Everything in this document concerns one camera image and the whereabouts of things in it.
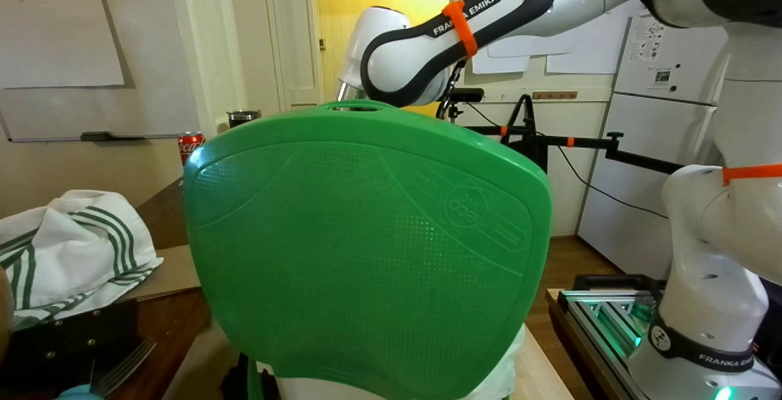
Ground green plastic cutting board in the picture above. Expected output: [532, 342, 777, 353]
[182, 100, 554, 400]

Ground steel tumbler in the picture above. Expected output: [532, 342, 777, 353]
[227, 109, 263, 129]

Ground white door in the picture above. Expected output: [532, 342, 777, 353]
[263, 0, 325, 111]

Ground red soda can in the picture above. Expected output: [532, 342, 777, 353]
[178, 131, 206, 167]

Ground beige board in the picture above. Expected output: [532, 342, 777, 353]
[120, 245, 203, 303]

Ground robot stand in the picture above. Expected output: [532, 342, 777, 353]
[546, 274, 782, 400]

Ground whiteboard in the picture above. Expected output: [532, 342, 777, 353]
[0, 0, 203, 144]

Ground white refrigerator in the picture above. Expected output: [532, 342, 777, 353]
[577, 14, 732, 280]

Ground printed paper note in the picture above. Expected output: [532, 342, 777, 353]
[629, 14, 667, 62]

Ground black whiteboard eraser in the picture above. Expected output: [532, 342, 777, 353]
[80, 131, 145, 142]

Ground silver fork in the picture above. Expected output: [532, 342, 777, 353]
[90, 335, 158, 397]

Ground white green-striped towel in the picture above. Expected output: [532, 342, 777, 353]
[0, 189, 164, 329]

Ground large white paper sheet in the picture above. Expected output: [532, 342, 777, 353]
[0, 0, 126, 90]

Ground black riveted holder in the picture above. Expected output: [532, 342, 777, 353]
[0, 299, 142, 392]

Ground blue round object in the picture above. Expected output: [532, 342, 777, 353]
[57, 385, 106, 400]

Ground black cable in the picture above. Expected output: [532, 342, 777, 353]
[466, 103, 670, 220]

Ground camera on mount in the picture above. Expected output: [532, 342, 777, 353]
[436, 87, 685, 175]

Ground sheets of paper on wall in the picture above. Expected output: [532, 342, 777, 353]
[469, 0, 634, 76]

